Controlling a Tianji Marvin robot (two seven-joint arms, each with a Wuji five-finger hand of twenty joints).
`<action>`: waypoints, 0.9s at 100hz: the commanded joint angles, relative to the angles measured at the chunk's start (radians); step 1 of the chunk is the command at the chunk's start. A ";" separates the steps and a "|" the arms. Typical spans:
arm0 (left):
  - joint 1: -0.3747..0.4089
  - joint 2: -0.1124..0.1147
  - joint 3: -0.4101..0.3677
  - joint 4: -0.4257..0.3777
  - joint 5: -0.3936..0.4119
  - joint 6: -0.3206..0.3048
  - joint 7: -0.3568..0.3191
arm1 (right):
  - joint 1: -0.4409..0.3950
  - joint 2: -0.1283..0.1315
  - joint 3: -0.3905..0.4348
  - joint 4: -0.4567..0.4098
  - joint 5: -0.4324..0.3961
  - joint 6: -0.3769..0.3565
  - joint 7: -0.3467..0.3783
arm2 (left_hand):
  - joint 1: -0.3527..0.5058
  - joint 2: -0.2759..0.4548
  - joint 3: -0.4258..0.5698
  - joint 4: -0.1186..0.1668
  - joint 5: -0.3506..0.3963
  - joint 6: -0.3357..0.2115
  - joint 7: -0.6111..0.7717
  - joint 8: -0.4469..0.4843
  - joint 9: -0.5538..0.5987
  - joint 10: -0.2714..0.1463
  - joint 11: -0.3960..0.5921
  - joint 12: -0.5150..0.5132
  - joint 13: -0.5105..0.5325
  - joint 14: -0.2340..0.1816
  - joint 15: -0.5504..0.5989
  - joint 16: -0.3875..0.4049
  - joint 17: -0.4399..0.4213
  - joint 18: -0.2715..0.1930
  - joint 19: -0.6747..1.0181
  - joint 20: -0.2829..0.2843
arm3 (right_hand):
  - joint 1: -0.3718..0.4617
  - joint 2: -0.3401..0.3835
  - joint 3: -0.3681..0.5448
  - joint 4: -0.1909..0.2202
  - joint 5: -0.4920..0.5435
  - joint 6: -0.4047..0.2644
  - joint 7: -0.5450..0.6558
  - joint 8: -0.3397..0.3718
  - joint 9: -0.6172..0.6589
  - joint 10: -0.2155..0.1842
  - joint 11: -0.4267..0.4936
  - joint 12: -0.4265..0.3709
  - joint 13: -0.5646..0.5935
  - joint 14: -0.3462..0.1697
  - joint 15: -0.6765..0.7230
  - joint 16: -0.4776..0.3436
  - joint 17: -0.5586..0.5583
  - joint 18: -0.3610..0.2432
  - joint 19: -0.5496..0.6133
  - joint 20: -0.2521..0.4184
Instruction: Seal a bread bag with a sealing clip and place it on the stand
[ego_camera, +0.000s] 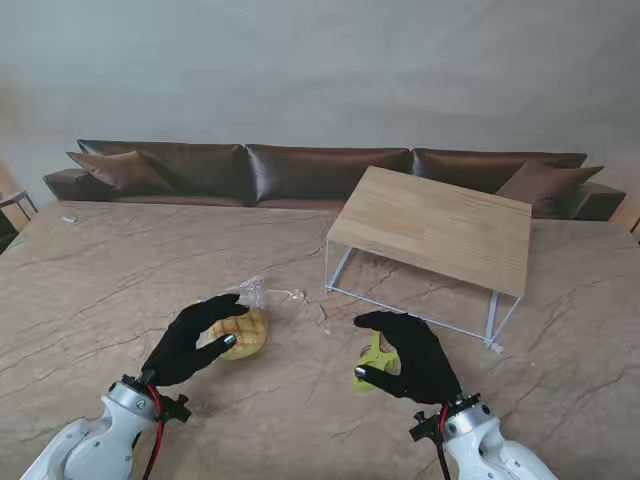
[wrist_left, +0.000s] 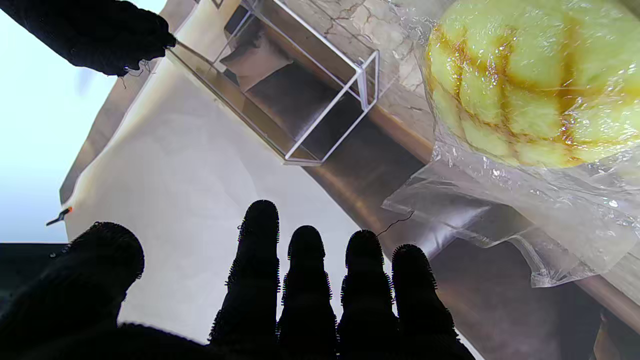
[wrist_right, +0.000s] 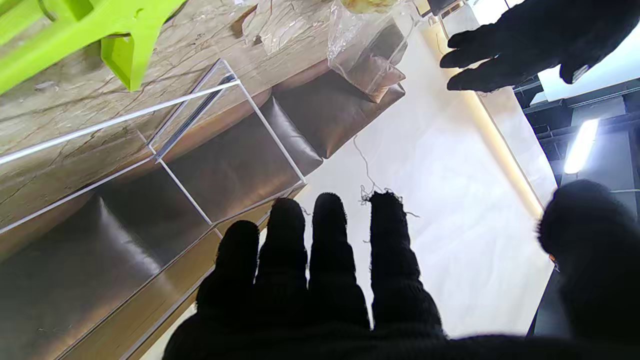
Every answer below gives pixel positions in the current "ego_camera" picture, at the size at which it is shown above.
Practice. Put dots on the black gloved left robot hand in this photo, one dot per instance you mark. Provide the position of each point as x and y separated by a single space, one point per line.
175 345

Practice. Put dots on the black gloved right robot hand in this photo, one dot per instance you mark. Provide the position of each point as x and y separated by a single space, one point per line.
420 360

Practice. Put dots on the green plastic sealing clip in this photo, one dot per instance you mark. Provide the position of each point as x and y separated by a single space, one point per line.
385 357

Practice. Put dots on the yellow melon bread bun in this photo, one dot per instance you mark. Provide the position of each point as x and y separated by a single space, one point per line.
250 335

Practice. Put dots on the clear plastic bread bag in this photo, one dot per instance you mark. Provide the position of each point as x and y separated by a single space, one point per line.
252 292

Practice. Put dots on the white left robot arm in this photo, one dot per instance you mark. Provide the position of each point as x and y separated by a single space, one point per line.
100 440

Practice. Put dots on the small white scrap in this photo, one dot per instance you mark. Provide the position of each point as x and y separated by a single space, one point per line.
495 347
68 218

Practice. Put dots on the clear plastic scrap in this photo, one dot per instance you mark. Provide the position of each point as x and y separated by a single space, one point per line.
295 295

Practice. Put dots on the small wooden white-framed table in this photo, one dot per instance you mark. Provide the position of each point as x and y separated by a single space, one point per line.
435 225

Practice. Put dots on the brown sofa cushion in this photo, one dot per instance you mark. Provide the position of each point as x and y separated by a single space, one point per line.
120 170
545 187

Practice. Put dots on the brown leather sofa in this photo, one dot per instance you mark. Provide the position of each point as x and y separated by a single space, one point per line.
325 172

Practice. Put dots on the dark metal side table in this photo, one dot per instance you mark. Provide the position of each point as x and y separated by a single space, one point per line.
15 197

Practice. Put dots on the dark chair edge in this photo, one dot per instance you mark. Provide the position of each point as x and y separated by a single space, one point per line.
636 230

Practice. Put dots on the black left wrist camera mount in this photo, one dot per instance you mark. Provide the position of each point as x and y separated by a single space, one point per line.
175 407

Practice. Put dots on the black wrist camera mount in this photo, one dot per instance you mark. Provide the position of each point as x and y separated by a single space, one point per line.
175 407
425 430

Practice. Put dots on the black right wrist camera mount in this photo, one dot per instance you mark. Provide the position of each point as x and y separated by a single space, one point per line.
425 430

